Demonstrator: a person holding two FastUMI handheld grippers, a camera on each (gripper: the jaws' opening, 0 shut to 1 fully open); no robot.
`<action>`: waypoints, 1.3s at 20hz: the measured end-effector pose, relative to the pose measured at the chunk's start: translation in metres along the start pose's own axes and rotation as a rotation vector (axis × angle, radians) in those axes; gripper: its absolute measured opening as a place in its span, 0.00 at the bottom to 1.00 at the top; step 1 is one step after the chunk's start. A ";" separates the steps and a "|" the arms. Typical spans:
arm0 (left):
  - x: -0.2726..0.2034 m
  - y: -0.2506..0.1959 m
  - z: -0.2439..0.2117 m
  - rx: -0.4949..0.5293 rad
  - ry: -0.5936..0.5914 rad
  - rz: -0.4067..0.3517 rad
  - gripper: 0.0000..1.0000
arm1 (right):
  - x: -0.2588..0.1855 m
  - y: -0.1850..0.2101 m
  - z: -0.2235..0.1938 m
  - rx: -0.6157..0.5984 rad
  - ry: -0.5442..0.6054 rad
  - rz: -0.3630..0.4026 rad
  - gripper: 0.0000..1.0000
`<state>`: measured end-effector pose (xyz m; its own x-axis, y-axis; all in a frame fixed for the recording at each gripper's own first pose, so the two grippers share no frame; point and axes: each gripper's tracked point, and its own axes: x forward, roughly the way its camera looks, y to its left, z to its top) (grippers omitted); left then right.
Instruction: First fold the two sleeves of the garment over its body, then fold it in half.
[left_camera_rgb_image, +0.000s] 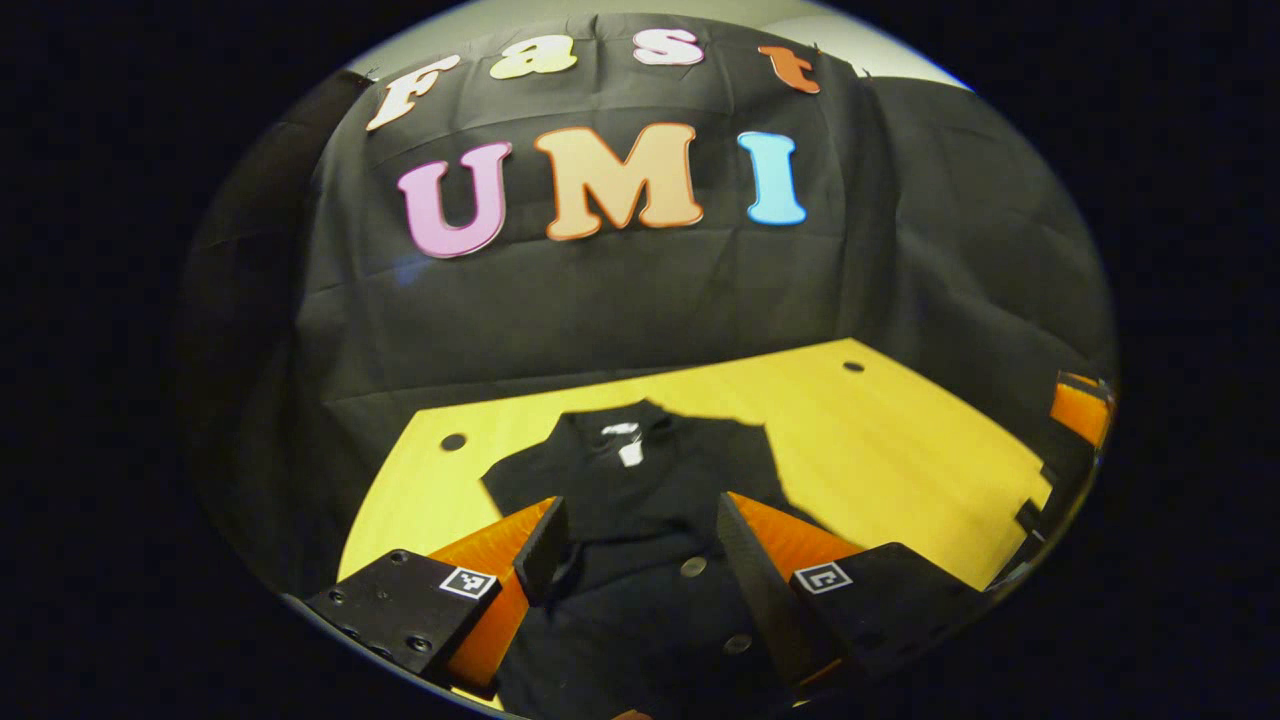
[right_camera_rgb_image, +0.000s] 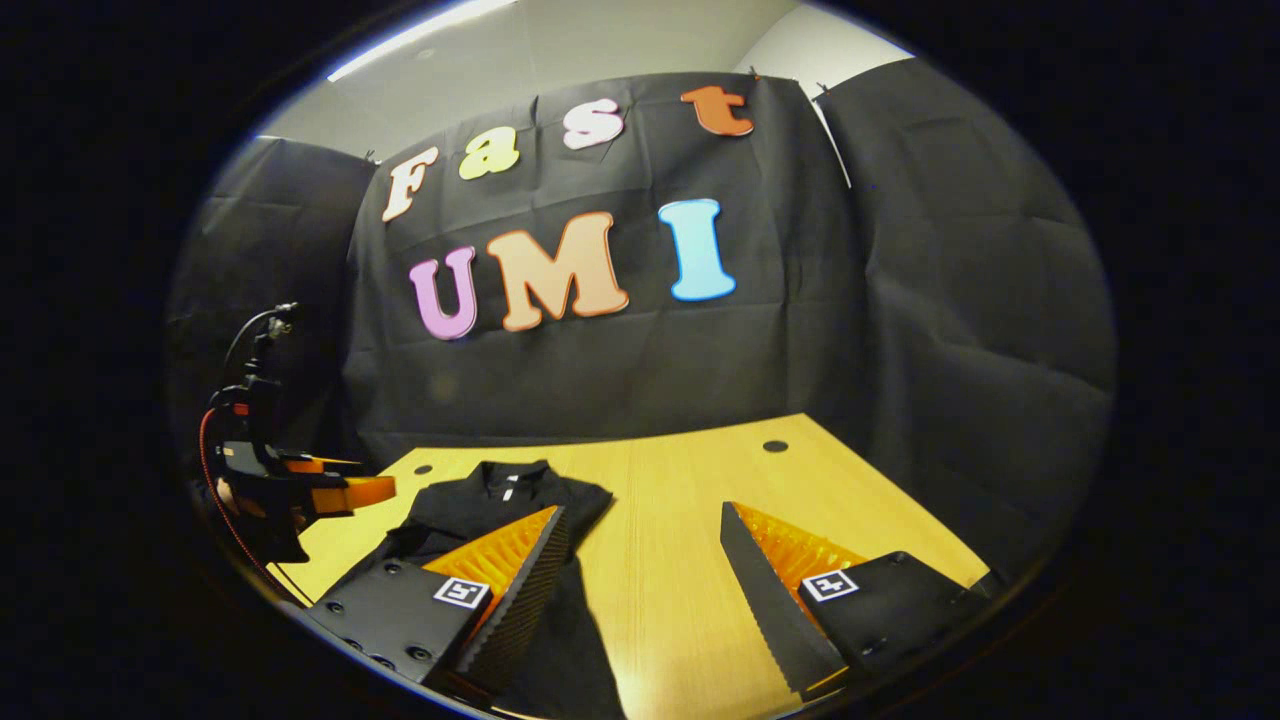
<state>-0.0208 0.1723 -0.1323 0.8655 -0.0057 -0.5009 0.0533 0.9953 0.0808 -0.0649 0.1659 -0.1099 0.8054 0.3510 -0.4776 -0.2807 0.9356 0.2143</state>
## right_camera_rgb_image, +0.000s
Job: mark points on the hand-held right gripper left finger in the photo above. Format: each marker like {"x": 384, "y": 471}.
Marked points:
{"x": 520, "y": 600}

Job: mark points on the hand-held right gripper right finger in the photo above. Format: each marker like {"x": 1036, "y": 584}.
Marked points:
{"x": 770, "y": 610}

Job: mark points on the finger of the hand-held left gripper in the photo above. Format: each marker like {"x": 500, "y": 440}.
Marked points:
{"x": 350, "y": 493}
{"x": 320, "y": 465}

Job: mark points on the black backdrop cloth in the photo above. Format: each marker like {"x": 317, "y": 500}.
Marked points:
{"x": 780, "y": 360}

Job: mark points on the black garment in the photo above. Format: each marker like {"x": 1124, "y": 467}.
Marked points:
{"x": 480, "y": 510}

